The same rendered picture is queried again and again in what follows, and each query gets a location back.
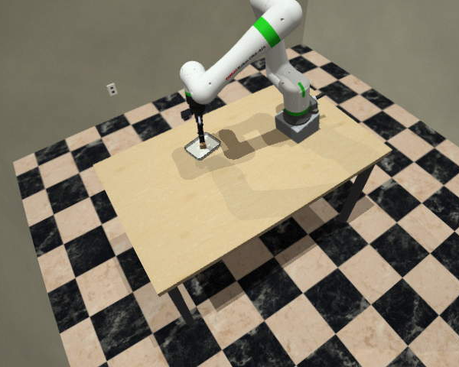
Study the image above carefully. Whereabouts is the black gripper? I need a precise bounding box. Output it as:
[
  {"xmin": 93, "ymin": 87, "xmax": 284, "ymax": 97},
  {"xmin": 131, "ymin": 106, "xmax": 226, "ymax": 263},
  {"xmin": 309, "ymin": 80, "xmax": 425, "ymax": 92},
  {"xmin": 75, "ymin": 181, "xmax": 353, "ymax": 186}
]
[{"xmin": 189, "ymin": 105, "xmax": 205, "ymax": 143}]

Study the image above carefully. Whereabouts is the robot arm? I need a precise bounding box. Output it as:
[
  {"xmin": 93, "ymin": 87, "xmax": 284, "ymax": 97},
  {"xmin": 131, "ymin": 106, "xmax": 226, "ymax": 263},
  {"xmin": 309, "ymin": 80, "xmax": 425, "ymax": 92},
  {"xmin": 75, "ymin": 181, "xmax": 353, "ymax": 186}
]
[{"xmin": 180, "ymin": 0, "xmax": 326, "ymax": 125}]

